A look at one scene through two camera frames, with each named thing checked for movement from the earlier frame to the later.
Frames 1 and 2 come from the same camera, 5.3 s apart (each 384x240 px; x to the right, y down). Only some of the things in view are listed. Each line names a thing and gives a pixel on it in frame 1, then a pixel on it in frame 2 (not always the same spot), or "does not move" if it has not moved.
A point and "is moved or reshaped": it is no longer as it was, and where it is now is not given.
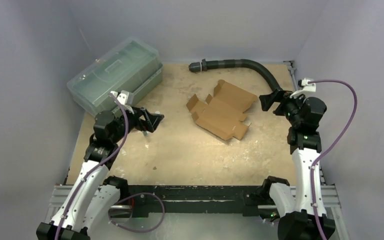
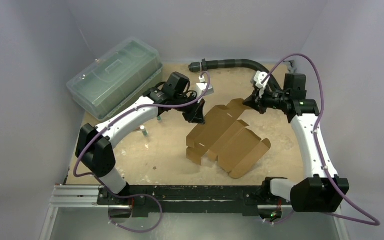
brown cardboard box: (222, 114) is moved or reshaped
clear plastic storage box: (135, 66) does not move
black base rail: (195, 199) does not move
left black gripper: (153, 119) -> (196, 115)
